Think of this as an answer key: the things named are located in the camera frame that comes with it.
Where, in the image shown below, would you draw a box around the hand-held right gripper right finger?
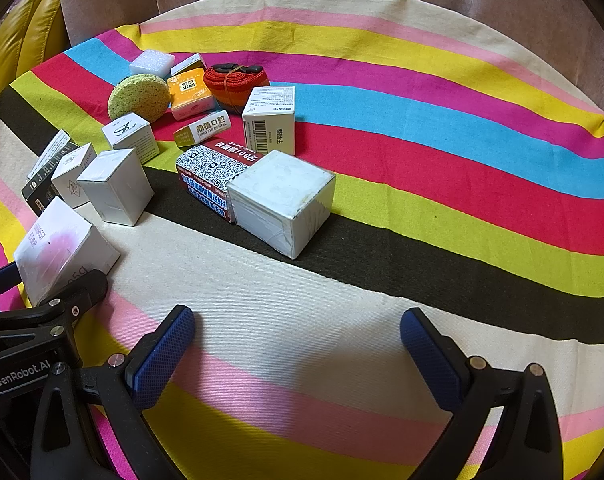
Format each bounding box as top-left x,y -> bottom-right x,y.
399,307 -> 565,480

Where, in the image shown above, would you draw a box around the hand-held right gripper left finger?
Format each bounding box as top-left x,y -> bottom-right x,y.
29,305 -> 197,480

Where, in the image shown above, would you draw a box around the white box with pink print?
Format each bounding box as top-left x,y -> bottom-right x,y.
13,196 -> 121,308

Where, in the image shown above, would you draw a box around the small teal box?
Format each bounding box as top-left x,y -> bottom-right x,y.
169,53 -> 207,77

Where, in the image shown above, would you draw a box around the black box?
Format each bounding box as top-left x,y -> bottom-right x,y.
21,142 -> 80,218

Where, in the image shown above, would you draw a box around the plain white cube box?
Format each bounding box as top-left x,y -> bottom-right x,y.
76,148 -> 155,227

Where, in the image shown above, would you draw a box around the multicolour striped cloth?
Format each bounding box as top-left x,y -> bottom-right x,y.
0,0 -> 604,480

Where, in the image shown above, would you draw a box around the thin white box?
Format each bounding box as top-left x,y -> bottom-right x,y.
26,129 -> 73,181

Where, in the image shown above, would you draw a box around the white box with grey logo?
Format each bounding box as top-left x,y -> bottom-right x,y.
101,112 -> 160,165

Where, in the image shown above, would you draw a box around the red box with square codes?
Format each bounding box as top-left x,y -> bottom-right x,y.
175,139 -> 273,226

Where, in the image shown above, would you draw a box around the small white toothpaste box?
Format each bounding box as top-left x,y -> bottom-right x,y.
173,109 -> 231,149

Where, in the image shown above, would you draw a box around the large plain white box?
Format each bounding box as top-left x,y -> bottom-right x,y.
226,150 -> 337,261

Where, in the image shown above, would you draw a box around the green round sponge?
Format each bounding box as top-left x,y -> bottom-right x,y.
107,73 -> 169,123

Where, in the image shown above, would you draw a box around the orange tissue pack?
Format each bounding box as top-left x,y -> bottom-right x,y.
167,67 -> 217,122

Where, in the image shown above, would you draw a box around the white foam block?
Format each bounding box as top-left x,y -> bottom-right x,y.
128,50 -> 175,77

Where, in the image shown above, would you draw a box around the yellow leather sofa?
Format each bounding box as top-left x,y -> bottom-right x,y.
0,0 -> 68,106

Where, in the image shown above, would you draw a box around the white box with barcode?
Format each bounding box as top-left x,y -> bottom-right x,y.
241,85 -> 297,157

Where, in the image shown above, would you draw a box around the red orange webbing strap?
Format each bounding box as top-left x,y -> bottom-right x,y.
203,62 -> 270,116

